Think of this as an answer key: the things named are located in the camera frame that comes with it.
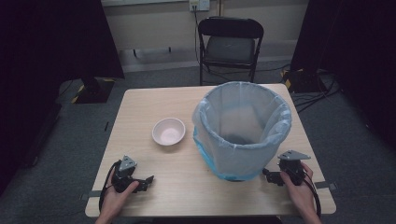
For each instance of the trash can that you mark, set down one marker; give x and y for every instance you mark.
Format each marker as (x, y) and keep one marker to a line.
(237, 179)

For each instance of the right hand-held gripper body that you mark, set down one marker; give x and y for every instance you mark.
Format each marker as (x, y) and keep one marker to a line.
(292, 166)

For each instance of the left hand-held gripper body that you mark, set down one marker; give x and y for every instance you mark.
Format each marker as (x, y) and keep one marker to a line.
(127, 164)

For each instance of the person's right hand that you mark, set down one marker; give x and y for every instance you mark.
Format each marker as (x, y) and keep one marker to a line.
(299, 194)

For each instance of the black stand base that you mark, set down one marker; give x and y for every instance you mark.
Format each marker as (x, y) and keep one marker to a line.
(95, 90)
(306, 81)

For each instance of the dark curtain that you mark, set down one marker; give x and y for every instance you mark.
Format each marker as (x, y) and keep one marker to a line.
(46, 46)
(358, 46)

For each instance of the trash bin with blue bag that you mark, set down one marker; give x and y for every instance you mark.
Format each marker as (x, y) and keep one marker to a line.
(206, 126)

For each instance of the pale pink bowl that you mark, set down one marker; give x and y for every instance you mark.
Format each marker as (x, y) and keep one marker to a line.
(168, 132)

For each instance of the person's left hand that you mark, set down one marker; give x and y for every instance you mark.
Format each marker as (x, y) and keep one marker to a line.
(115, 199)

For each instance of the white wall socket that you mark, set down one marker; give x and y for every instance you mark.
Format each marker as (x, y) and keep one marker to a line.
(200, 4)

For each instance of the black folding chair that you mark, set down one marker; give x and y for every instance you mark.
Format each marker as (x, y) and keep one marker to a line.
(230, 46)

